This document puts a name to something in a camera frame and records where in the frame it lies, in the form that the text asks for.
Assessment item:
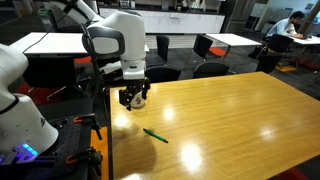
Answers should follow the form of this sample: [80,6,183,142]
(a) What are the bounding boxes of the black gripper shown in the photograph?
[118,77,151,112]

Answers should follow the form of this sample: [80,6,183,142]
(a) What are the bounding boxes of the white ceramic cup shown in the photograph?
[130,91,147,110]

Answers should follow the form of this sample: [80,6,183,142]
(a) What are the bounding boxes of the green pen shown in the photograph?
[142,128,170,144]

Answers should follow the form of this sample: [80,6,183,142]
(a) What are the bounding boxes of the black office chair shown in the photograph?
[144,65,182,84]
[155,34,171,66]
[192,61,231,80]
[21,54,89,101]
[266,33,295,54]
[255,53,284,75]
[193,33,214,60]

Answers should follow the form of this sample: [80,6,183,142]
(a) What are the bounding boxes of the orange seat cushion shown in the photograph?
[208,47,228,58]
[73,55,94,65]

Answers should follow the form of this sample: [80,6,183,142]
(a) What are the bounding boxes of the white kitchen counter cabinets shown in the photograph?
[98,6,226,34]

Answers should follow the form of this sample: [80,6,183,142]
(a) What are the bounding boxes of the white table with thin legs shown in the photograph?
[204,32,263,64]

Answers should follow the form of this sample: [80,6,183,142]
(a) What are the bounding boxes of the green waste bin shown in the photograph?
[37,8,56,33]

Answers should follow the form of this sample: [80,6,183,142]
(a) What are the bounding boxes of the white board panel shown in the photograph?
[250,2,268,18]

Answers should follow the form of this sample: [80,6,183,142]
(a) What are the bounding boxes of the seated man light blue shirt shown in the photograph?
[265,10,306,40]

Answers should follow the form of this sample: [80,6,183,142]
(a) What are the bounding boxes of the red seat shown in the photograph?
[268,166,311,180]

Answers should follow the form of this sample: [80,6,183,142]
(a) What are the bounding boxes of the white desk with laptop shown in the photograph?
[289,34,320,47]

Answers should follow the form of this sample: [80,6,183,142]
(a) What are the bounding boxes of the slanted wooden column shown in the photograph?
[297,0,320,34]

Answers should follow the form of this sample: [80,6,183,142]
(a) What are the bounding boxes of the orange handled black clamp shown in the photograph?
[73,113,103,141]
[65,147,104,177]

